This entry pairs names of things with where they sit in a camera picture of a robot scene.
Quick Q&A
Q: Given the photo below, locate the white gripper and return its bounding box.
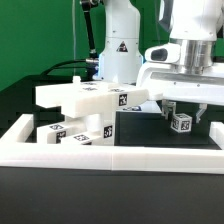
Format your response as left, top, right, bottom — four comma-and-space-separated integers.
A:
136, 62, 224, 123

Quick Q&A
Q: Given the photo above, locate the white chair back part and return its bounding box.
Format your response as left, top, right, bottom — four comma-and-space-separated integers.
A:
60, 84, 150, 119

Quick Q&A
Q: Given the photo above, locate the white chair seat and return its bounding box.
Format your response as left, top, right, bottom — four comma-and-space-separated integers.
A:
83, 112, 116, 146

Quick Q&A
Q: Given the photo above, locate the white long chair part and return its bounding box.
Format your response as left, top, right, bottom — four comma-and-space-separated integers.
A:
35, 77, 109, 108

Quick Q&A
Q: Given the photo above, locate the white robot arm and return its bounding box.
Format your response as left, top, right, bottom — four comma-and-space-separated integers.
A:
97, 0, 224, 116

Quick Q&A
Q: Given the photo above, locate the white tag base sheet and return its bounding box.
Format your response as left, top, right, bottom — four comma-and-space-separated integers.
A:
118, 101, 161, 114

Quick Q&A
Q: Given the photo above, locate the white U-shaped fence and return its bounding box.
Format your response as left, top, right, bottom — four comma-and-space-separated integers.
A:
0, 114, 224, 174

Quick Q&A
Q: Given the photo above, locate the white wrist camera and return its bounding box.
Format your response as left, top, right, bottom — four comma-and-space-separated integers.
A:
145, 43, 181, 63

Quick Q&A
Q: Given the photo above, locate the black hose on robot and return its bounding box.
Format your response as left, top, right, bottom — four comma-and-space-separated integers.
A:
79, 0, 100, 69

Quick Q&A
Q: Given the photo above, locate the black cable on table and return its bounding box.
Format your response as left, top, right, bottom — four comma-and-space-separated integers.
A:
40, 59, 88, 77

